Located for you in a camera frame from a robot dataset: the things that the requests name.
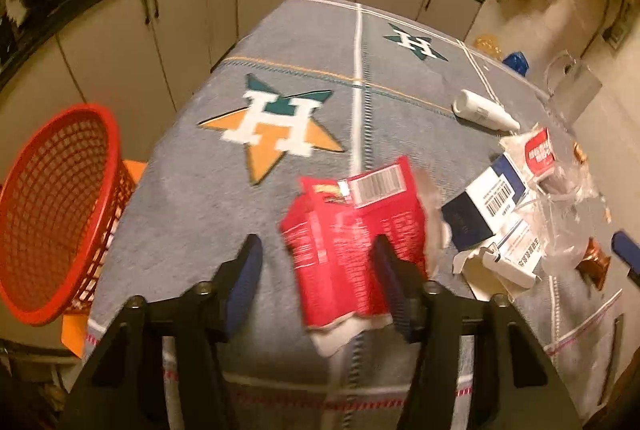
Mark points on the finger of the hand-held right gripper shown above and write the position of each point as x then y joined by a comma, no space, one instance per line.
626,252

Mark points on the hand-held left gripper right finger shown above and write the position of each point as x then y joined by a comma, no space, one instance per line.
387,282

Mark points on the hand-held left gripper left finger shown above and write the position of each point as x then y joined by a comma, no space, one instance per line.
245,282

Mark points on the red snack packet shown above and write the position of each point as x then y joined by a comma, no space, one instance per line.
345,235

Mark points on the red and white packet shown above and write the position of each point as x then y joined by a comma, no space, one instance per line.
540,152

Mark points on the white plastic bottle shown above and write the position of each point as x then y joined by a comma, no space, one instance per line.
480,110

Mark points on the red plastic mesh basket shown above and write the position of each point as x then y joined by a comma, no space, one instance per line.
50,210

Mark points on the large brown foil wrapper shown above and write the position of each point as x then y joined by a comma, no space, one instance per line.
595,262

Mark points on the small brown candy wrapper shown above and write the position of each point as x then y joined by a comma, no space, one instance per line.
607,210

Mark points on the clear plastic wrap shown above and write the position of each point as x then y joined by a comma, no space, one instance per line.
565,210

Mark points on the grey star printed tablecloth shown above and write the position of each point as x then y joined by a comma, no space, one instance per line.
200,210

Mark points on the white torn carton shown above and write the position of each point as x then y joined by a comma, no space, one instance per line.
520,255

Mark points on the navy and white box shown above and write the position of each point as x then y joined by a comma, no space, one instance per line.
480,205

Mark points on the blue plastic bag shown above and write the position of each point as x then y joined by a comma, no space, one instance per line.
516,62

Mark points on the yellow plastic bag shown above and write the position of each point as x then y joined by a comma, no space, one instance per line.
487,45

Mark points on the grey kitchen cabinets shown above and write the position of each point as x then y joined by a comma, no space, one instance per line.
125,45

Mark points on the wall power outlet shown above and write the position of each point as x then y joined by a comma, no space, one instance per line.
617,27

